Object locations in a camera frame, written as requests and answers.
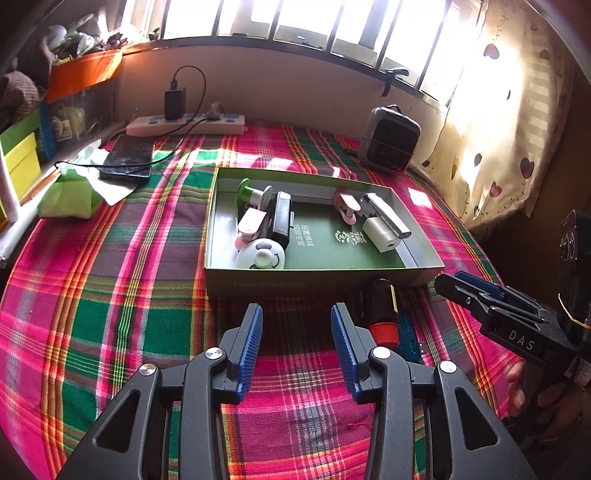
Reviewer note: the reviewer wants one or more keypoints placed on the grey desktop fan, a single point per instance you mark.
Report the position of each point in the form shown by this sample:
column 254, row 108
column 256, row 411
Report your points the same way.
column 388, row 138

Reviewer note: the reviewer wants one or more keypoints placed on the orange plastic bin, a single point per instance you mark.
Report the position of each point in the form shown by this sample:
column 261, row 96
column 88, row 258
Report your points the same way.
column 83, row 74

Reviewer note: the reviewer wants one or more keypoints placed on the window grille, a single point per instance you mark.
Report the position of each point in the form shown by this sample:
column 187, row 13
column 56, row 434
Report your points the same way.
column 272, row 18

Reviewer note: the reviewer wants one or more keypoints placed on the white charger adapter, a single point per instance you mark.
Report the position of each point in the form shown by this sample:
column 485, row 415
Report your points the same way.
column 378, row 233

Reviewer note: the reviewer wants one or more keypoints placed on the clear plastic storage box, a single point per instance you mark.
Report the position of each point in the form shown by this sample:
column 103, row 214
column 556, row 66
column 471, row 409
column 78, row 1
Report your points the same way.
column 74, row 117

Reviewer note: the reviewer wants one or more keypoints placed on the white plug adapter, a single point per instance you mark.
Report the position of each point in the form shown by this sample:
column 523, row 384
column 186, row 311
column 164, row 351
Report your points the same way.
column 214, row 112

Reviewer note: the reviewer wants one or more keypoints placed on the cream curtain with hearts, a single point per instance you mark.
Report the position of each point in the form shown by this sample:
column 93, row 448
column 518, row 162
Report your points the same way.
column 498, row 115

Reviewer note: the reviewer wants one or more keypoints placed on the black charger plug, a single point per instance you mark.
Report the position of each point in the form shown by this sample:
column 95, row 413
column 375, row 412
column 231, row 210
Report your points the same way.
column 175, row 104

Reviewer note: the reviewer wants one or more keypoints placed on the green and white spool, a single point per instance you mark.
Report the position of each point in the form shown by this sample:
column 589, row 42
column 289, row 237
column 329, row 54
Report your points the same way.
column 244, row 191

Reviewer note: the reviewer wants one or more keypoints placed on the white power strip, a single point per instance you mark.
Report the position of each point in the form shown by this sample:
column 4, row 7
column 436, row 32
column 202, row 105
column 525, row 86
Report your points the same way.
column 194, row 124

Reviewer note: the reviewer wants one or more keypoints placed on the pink plastic clip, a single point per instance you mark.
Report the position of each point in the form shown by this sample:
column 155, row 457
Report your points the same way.
column 346, row 203
column 251, row 221

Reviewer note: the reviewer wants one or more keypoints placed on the person's right hand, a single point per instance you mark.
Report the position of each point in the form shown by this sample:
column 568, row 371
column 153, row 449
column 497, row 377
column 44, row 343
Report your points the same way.
column 517, row 387

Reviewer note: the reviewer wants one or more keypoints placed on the blue plastic item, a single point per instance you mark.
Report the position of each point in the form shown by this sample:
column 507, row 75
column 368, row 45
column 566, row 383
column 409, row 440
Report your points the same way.
column 411, row 337

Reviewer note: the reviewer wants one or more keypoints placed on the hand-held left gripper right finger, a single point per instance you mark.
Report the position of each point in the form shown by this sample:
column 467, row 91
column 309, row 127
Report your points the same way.
column 346, row 355

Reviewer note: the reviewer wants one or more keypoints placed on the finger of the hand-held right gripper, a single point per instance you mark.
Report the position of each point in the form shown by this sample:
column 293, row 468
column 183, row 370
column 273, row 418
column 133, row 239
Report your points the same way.
column 461, row 290
column 480, row 284

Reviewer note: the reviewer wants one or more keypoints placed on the black smartphone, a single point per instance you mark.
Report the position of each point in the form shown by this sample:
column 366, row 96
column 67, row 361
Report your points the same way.
column 127, row 157

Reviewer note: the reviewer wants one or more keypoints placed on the blue flat box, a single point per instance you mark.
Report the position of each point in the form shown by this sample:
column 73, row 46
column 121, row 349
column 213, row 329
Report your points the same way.
column 46, row 134

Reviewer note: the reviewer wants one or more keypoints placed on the black rectangular gadget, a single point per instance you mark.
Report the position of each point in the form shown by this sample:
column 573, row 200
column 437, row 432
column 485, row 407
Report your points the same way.
column 281, row 221

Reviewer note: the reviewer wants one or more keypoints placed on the round black and white gadget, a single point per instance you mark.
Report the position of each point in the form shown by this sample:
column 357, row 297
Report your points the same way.
column 258, row 256

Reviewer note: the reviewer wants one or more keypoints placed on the brown bottle with red cap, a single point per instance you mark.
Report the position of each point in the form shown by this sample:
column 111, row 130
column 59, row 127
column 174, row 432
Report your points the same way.
column 378, row 304

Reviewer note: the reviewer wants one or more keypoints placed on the black window hook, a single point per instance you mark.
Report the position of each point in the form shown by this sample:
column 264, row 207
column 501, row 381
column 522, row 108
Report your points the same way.
column 388, row 81

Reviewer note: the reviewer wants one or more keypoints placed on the green cardboard box tray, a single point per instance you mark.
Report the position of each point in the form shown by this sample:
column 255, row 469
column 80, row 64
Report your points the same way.
column 323, row 249

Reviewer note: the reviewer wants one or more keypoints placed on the yellow and green box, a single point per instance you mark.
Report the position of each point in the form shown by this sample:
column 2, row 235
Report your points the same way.
column 21, row 161

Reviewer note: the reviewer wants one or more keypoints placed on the brown patterned cloth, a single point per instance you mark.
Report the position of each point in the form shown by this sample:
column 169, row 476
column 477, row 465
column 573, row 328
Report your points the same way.
column 18, row 92

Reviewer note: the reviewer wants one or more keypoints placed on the green tissue pack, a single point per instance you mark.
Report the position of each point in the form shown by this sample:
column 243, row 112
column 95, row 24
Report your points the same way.
column 69, row 198

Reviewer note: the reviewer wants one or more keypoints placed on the white ledge board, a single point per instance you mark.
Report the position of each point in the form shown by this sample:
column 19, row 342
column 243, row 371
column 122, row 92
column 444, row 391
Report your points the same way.
column 14, row 240

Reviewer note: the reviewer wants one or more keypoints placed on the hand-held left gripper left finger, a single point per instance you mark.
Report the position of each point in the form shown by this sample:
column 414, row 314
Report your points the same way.
column 247, row 355

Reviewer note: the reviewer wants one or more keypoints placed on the silver and black bar tool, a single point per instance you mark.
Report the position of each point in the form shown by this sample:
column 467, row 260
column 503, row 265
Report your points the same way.
column 388, row 214

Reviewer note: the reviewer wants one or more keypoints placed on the white tube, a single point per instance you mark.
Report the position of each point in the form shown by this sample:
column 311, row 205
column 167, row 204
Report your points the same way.
column 8, row 194

